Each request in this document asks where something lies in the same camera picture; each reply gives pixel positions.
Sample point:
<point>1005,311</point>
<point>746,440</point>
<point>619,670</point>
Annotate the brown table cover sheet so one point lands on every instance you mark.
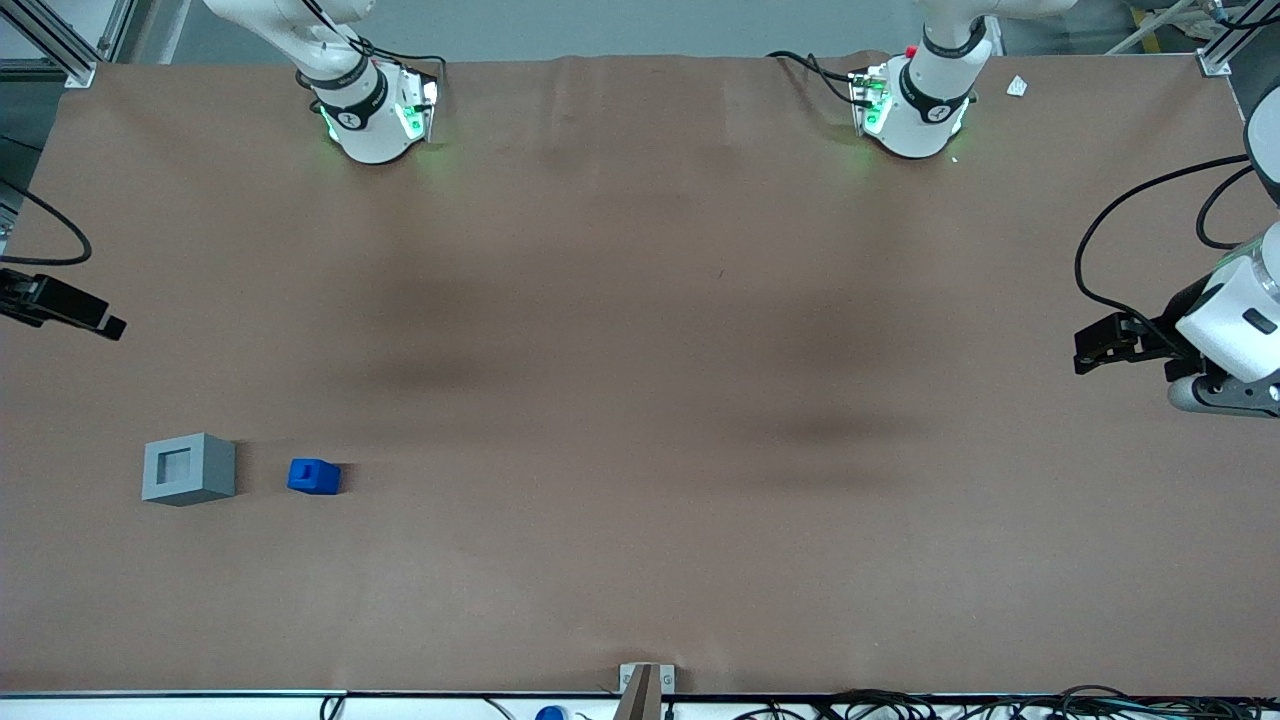
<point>640,400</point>

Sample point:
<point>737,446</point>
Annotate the gray cube base with socket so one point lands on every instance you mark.
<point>210,470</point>

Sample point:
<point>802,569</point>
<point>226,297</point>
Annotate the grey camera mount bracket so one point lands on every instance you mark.
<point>640,690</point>

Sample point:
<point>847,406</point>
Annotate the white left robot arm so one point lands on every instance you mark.
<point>915,110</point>

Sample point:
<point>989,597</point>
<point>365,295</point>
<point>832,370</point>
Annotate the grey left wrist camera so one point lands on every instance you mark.
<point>1215,397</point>

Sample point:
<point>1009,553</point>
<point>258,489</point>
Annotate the blue plastic part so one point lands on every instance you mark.
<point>312,478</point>

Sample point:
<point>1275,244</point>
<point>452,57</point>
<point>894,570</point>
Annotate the white paper scrap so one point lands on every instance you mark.
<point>1017,86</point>

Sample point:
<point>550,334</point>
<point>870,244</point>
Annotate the small blue round object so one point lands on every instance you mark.
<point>550,714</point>

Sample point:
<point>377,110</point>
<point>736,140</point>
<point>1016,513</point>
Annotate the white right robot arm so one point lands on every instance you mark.
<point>365,120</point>

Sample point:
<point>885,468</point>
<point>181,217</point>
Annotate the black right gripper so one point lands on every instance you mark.
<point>22,296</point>

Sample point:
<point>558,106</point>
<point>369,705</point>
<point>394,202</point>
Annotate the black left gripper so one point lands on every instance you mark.
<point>1177,312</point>

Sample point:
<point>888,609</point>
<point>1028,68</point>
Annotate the aluminium frame profile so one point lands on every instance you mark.
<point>60,50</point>
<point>1225,45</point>

